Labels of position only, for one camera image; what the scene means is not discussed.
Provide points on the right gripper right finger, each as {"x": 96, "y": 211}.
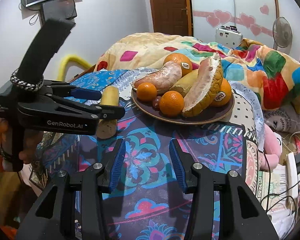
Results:
{"x": 196, "y": 179}

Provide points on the pink plush toy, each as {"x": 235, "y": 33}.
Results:
{"x": 269, "y": 159}

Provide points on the patterned purple blue cloth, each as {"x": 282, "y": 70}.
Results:
{"x": 148, "y": 202}

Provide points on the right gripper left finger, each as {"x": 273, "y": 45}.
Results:
{"x": 101, "y": 177}

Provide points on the yellow chair frame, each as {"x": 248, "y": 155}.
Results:
{"x": 69, "y": 61}

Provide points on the small mandarin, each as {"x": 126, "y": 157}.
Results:
{"x": 171, "y": 104}
{"x": 146, "y": 92}

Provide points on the sliding wardrobe with hearts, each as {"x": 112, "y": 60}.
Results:
{"x": 253, "y": 18}

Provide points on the person's left hand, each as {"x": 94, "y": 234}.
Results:
{"x": 30, "y": 143}

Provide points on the grey patterned pillow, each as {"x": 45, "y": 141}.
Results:
{"x": 284, "y": 119}

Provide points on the brown wooden door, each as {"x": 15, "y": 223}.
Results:
{"x": 173, "y": 17}

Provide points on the standing electric fan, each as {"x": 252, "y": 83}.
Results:
{"x": 282, "y": 33}

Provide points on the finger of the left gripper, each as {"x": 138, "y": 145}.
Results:
{"x": 65, "y": 89}
{"x": 56, "y": 113}

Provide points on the pomelo segment with rind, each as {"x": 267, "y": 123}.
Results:
{"x": 205, "y": 88}

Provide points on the white box appliance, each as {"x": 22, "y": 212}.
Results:
{"x": 228, "y": 36}

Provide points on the white power strip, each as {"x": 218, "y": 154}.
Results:
{"x": 293, "y": 174}

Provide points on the colourful patchwork blanket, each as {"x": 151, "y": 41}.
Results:
{"x": 272, "y": 75}

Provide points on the small wall monitor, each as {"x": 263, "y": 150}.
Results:
{"x": 58, "y": 9}

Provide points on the peeled pomelo segment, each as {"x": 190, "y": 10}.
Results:
{"x": 163, "y": 79}

